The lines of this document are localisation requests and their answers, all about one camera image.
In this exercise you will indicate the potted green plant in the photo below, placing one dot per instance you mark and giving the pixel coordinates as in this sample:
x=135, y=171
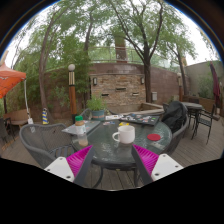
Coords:
x=97, y=106

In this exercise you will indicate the round glass patio table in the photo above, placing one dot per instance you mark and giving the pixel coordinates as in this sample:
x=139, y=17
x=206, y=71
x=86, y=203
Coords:
x=113, y=144

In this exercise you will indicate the black board game box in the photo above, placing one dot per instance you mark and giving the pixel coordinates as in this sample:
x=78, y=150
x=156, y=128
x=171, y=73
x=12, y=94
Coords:
x=144, y=119

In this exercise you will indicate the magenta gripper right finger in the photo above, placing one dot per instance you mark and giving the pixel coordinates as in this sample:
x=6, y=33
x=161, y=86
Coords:
x=151, y=166

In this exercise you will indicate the white ceramic mug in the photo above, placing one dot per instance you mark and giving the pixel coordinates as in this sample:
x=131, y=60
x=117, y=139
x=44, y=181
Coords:
x=125, y=134

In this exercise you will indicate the plastic bottle with green cap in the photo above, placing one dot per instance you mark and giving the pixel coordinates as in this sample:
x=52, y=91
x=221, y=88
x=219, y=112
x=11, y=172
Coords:
x=81, y=131

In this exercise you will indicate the orange canopy tent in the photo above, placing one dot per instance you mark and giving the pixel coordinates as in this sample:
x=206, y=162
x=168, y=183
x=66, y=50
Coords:
x=9, y=78

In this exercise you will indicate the grey mesh patio chair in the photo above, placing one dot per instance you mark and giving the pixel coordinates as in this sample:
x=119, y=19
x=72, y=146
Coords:
x=45, y=143

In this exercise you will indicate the closed maroon patio umbrella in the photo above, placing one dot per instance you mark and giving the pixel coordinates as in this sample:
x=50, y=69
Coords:
x=216, y=88

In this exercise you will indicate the red round coaster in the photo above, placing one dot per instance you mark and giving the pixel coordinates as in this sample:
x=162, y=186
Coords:
x=154, y=137

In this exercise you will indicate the dark background patio table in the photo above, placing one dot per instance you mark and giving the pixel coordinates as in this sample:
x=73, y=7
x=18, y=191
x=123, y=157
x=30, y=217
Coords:
x=193, y=110

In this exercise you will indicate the grey laptop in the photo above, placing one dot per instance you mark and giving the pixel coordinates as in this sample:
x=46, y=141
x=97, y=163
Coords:
x=87, y=127

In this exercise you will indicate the yellow blue striped cone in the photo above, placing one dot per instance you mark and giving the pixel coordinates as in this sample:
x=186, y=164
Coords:
x=44, y=117

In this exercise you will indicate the small yellow object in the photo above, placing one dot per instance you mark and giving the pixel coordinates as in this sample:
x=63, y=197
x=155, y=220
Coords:
x=123, y=124

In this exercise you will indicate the black metal chair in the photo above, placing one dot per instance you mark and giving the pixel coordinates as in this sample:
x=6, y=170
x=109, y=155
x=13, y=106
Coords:
x=205, y=118

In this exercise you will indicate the black jacket on chair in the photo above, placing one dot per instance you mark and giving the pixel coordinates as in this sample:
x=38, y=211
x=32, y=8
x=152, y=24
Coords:
x=175, y=115

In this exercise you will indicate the wooden lamp post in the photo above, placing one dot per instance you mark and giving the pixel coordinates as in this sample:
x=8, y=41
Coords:
x=72, y=93

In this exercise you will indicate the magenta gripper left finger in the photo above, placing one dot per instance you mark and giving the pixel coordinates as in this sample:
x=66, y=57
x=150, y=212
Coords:
x=73, y=168

